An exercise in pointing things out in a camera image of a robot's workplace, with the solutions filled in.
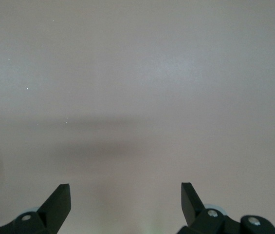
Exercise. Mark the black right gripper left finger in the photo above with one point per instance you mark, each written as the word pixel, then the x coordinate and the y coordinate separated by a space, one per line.
pixel 52 214

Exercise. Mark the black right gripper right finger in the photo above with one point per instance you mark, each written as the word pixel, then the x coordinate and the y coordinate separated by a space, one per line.
pixel 193 209

